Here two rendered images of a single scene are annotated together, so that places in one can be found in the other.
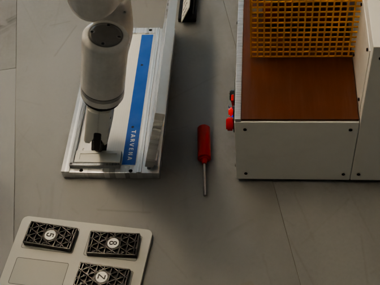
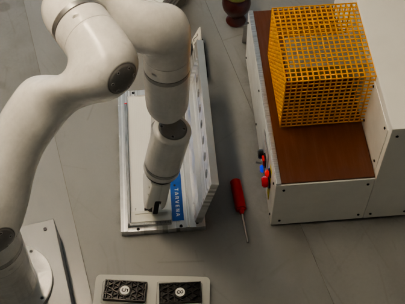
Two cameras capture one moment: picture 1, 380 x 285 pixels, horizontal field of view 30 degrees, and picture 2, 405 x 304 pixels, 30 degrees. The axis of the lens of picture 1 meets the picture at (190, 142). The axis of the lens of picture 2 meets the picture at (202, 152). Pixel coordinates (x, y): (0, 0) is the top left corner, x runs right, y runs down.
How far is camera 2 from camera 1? 0.53 m
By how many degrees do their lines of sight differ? 9
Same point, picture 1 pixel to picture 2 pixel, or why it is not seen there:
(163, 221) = (216, 268)
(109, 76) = (176, 160)
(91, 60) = (162, 150)
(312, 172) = (334, 215)
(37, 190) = (101, 250)
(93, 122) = (155, 194)
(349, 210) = (366, 244)
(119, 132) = not seen: hidden behind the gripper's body
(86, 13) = (166, 119)
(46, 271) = not seen: outside the picture
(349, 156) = (364, 202)
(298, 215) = (325, 252)
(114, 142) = not seen: hidden behind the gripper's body
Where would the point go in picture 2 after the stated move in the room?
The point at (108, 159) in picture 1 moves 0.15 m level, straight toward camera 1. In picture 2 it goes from (160, 217) to (184, 268)
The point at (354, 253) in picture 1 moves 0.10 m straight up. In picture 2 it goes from (375, 280) to (383, 261)
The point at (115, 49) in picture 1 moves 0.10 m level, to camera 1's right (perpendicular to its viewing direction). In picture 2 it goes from (183, 140) to (229, 131)
